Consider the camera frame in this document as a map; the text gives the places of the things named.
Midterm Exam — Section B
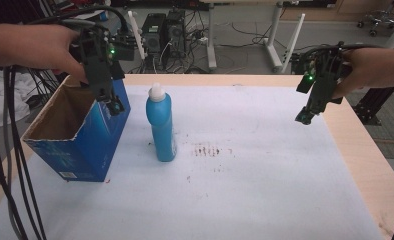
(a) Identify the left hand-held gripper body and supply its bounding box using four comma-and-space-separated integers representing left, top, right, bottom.
69, 23, 137, 97

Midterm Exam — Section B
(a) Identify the blue cardboard box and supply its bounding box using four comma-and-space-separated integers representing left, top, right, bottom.
20, 74, 132, 183

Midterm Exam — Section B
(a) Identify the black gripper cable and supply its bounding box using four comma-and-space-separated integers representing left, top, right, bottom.
28, 5, 130, 34

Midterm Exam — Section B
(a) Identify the person's right hand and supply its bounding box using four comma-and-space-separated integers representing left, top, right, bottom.
331, 47, 388, 100

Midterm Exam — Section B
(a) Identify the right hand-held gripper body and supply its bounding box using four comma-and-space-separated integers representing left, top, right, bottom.
290, 41, 353, 108

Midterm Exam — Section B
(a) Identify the white slanted rail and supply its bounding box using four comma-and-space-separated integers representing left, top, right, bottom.
127, 10, 147, 61
280, 13, 307, 75

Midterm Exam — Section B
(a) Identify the black cable bundle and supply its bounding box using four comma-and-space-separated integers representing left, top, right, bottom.
0, 65, 49, 240

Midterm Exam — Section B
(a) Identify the white foam mat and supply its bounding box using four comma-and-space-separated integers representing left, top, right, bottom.
0, 84, 386, 240

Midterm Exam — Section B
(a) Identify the black computer tower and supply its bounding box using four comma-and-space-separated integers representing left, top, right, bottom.
165, 9, 188, 60
140, 12, 168, 55

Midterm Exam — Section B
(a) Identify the grey cable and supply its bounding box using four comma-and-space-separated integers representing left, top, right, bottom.
2, 66, 23, 240

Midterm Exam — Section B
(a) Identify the office chair base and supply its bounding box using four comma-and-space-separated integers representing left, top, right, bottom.
356, 9, 394, 38

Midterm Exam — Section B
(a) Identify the blue bottle with white cap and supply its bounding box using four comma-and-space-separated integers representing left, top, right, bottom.
145, 82, 178, 163

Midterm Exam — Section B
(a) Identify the black metal frame stand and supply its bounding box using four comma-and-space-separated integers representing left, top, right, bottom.
350, 85, 394, 127

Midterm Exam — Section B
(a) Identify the white table leg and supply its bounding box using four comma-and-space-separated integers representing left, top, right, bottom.
206, 2, 218, 71
264, 1, 285, 73

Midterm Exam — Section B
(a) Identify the person's left hand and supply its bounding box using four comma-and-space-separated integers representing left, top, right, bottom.
13, 23, 89, 84

